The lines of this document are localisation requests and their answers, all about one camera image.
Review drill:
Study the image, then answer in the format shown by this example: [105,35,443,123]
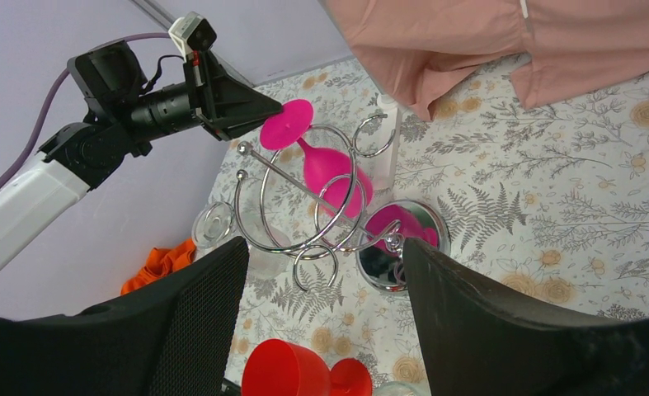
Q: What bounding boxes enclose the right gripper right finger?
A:
[402,238,649,395]

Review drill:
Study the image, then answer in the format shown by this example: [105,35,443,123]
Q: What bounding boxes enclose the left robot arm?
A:
[0,40,283,270]

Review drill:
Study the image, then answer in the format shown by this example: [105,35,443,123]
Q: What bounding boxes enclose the orange cloth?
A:
[120,238,196,295]

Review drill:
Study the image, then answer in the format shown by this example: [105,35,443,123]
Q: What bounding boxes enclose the red plastic wine glass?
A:
[241,339,373,396]

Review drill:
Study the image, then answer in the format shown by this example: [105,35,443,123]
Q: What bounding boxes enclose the pink shorts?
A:
[324,0,649,120]

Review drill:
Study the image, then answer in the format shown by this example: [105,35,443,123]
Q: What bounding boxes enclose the clear ribbed wine glass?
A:
[373,381,431,396]

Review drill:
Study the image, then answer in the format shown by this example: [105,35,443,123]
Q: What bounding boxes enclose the floral table cloth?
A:
[225,55,649,395]

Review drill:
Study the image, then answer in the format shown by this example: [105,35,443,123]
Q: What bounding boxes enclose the magenta plastic wine glass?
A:
[260,99,351,209]

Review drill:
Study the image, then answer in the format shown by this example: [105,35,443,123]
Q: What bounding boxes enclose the chrome wine glass rack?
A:
[233,124,451,293]

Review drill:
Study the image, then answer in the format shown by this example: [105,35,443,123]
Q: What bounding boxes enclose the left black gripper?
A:
[133,50,283,141]

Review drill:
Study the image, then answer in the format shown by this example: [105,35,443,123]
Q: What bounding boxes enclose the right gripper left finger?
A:
[0,237,249,395]

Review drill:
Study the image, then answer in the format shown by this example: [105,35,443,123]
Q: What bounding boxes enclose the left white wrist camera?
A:
[168,12,217,60]

